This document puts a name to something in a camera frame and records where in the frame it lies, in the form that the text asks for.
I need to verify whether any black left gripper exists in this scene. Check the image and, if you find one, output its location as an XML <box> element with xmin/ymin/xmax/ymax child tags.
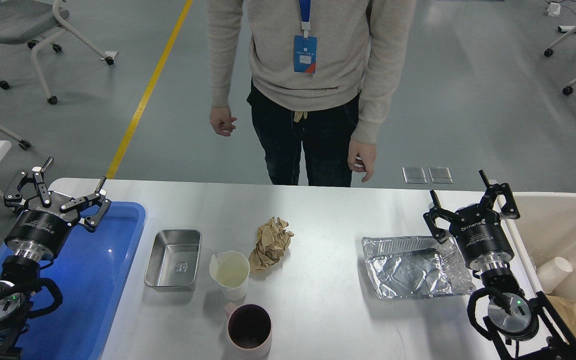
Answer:
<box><xmin>3</xmin><ymin>157</ymin><xmax>112</xmax><ymax>261</ymax></box>

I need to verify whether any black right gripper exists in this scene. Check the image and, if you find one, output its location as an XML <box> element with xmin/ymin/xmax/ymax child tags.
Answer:
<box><xmin>423</xmin><ymin>169</ymin><xmax>521</xmax><ymax>273</ymax></box>

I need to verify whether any aluminium foil tray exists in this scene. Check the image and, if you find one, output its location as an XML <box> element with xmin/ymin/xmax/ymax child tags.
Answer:
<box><xmin>361</xmin><ymin>235</ymin><xmax>476</xmax><ymax>300</ymax></box>

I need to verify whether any stainless steel rectangular tin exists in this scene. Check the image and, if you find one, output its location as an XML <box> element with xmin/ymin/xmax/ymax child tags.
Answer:
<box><xmin>144</xmin><ymin>229</ymin><xmax>201</xmax><ymax>292</ymax></box>

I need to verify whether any pink HOME mug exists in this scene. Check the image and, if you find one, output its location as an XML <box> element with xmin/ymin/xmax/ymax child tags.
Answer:
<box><xmin>224</xmin><ymin>302</ymin><xmax>273</xmax><ymax>360</ymax></box>

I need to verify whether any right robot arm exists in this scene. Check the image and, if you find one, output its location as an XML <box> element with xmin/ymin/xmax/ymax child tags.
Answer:
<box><xmin>423</xmin><ymin>170</ymin><xmax>576</xmax><ymax>360</ymax></box>

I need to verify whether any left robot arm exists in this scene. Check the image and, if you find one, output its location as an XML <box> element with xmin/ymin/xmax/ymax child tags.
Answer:
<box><xmin>0</xmin><ymin>157</ymin><xmax>112</xmax><ymax>360</ymax></box>

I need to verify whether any person's left hand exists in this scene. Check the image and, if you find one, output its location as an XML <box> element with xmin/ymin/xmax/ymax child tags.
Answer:
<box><xmin>347</xmin><ymin>138</ymin><xmax>377</xmax><ymax>183</ymax></box>

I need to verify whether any person's right hand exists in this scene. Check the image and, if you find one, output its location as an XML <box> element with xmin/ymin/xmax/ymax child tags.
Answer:
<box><xmin>209</xmin><ymin>106</ymin><xmax>238</xmax><ymax>137</ymax></box>

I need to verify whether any right floor socket plate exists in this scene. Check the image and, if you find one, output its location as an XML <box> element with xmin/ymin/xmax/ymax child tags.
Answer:
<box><xmin>428</xmin><ymin>166</ymin><xmax>454</xmax><ymax>184</ymax></box>

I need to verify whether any floor socket plate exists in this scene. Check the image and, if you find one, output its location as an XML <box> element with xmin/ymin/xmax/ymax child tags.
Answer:
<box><xmin>428</xmin><ymin>166</ymin><xmax>454</xmax><ymax>184</ymax></box>
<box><xmin>402</xmin><ymin>166</ymin><xmax>428</xmax><ymax>184</ymax></box>

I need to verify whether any left floor socket plate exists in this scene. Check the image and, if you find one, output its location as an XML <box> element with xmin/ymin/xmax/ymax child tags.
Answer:
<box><xmin>402</xmin><ymin>166</ymin><xmax>428</xmax><ymax>184</ymax></box>

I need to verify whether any blue plastic tray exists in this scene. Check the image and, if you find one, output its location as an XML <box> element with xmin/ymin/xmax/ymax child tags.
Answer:
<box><xmin>16</xmin><ymin>202</ymin><xmax>146</xmax><ymax>360</ymax></box>

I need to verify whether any paper cup in bin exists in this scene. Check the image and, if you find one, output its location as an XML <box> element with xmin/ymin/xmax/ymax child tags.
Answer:
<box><xmin>535</xmin><ymin>256</ymin><xmax>574</xmax><ymax>294</ymax></box>

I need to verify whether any white chair legs right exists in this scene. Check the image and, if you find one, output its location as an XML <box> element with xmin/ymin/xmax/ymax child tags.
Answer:
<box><xmin>543</xmin><ymin>0</ymin><xmax>576</xmax><ymax>96</ymax></box>

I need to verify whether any person in beige sweater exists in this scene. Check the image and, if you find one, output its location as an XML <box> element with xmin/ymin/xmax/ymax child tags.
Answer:
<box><xmin>206</xmin><ymin>0</ymin><xmax>416</xmax><ymax>187</ymax></box>

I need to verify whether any grey office chair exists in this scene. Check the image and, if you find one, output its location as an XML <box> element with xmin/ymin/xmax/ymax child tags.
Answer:
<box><xmin>0</xmin><ymin>0</ymin><xmax>115</xmax><ymax>105</ymax></box>

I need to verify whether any white paper cup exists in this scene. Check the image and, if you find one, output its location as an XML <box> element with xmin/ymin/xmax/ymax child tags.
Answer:
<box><xmin>209</xmin><ymin>251</ymin><xmax>250</xmax><ymax>301</ymax></box>

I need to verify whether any crumpled brown paper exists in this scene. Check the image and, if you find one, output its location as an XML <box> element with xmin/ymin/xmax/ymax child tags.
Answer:
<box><xmin>248</xmin><ymin>217</ymin><xmax>294</xmax><ymax>274</ymax></box>

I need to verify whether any blue ID badge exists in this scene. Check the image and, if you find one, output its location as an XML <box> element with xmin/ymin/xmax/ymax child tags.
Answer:
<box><xmin>293</xmin><ymin>0</ymin><xmax>318</xmax><ymax>75</ymax></box>

